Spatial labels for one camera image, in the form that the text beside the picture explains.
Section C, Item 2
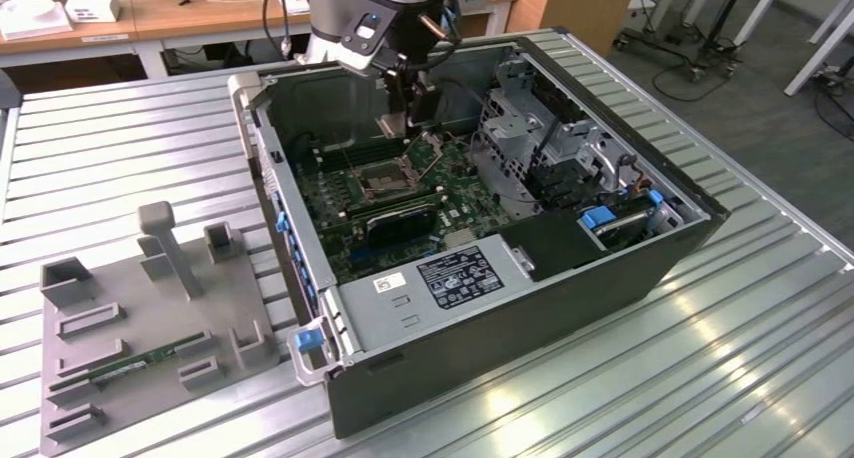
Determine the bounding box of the CPU socket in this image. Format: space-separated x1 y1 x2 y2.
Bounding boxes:
351 159 430 205

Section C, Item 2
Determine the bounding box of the black rolling stand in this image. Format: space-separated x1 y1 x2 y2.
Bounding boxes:
611 0 747 83

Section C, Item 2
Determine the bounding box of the wooden cabinet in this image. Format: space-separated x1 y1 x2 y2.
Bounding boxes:
539 0 642 57

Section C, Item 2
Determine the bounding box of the blue handle latch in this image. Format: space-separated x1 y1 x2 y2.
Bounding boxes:
291 329 323 354

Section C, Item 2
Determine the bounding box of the green RAM stick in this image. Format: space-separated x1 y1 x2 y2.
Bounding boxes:
346 194 440 220
86 345 186 384

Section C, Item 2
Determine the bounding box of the wooden desk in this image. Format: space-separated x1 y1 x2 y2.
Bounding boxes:
0 0 522 82

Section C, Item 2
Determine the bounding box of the green motherboard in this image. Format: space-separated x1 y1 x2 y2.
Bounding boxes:
292 127 515 285

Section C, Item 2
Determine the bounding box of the gray parts rack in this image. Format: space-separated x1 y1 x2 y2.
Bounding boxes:
38 201 282 454

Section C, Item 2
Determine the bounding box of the silver CPU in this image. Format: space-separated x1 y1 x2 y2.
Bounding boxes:
375 112 411 140

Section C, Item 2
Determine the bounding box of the white table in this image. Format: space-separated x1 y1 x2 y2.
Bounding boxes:
639 0 787 47
783 0 854 98

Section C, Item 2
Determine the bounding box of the hard disk in blue carrier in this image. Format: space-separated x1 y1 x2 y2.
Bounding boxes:
577 205 653 252

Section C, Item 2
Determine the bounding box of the black hanging cable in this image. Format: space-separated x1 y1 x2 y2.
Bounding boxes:
259 0 299 60

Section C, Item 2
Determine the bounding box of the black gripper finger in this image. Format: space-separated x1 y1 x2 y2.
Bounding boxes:
388 69 412 119
407 81 440 130

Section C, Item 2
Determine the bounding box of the silver drive cage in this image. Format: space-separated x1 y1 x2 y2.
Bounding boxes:
477 57 559 219

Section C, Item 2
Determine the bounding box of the white plastic device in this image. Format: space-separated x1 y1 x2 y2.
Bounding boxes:
0 0 74 42

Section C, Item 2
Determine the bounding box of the black open PC case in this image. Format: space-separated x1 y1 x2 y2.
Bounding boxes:
226 26 730 440

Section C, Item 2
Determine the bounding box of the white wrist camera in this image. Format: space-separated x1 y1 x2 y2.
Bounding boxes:
338 7 396 77

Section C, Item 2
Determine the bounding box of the black inner cover panel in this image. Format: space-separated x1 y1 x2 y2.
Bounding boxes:
498 210 610 283

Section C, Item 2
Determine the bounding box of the white box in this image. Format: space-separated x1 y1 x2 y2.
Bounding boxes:
64 0 123 24

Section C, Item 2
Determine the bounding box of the silver power supply unit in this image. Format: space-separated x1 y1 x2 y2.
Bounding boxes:
336 235 539 354

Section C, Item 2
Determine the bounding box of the black graphics card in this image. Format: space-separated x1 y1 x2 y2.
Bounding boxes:
363 200 442 252

